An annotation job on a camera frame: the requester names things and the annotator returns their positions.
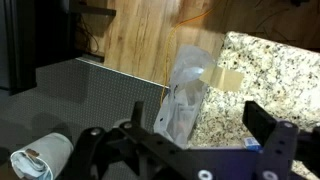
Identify translucent plastic bag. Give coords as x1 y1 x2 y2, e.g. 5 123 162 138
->
153 44 218 149

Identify white trash bin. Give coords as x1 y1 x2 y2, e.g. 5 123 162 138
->
9 132 74 180

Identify black floor cables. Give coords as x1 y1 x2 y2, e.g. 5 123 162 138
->
74 14 101 56

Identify brown tape strip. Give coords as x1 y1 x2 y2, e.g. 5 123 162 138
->
199 63 245 93

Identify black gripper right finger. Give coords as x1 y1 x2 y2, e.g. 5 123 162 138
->
242 100 320 180

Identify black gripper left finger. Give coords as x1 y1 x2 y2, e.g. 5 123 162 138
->
63 100 216 180

